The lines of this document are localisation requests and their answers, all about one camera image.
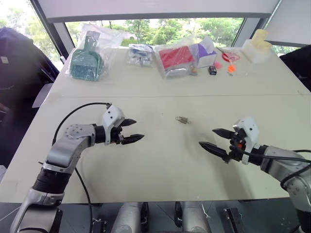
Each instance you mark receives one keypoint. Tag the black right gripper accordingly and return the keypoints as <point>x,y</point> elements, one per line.
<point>236,149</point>

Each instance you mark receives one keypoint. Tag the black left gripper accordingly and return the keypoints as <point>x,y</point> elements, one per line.
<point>116,134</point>

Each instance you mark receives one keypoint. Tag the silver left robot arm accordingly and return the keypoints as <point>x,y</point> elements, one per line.
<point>70,148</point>

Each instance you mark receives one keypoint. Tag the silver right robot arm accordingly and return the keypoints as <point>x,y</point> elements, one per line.
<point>275,168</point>

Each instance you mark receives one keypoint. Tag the small black box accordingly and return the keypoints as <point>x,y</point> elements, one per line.
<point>212,70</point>

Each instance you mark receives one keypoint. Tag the orange small item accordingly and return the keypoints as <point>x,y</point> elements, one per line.
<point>231,68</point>

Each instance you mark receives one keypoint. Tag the bag of blue white parts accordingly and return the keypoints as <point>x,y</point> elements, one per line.
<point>139,55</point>

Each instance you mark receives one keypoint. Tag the small colourful toy block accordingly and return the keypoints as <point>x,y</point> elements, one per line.
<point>194,70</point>

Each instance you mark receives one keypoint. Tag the pink small item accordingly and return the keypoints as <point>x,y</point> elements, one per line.
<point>218,65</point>

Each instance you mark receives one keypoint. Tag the silver rounded robot leg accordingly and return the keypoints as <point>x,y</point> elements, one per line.
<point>194,217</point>
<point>126,218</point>

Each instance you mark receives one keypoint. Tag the green plastic dustpan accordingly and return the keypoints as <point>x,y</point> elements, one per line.
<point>86,63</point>

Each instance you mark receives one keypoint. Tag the bagged red flat pack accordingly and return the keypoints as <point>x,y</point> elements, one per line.
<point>175,58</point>

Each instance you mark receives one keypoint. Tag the purple and white carton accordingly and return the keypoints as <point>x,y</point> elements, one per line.
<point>206,57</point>

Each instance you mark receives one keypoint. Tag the clear plastic bag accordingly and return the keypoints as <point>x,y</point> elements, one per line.
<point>109,41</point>

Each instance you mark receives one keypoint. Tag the white box with yellow object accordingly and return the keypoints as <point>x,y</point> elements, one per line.
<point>257,57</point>

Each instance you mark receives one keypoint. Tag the black chair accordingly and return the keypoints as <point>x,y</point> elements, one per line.
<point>297,65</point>

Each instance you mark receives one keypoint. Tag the pale yellow plastic part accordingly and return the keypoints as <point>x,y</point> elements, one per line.
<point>261,40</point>

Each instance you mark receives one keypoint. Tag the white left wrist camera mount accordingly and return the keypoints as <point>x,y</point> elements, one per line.
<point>112,114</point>

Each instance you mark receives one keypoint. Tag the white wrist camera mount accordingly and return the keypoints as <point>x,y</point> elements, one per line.
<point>250,131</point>
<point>112,114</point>

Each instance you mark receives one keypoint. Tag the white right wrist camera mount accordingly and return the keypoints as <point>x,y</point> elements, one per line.
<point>250,131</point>

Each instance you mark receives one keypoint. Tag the black metal bracket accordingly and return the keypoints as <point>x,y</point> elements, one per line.
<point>99,225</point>
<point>233,219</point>

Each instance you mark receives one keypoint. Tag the grey window frame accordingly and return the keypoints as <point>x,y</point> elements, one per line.
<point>58,36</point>

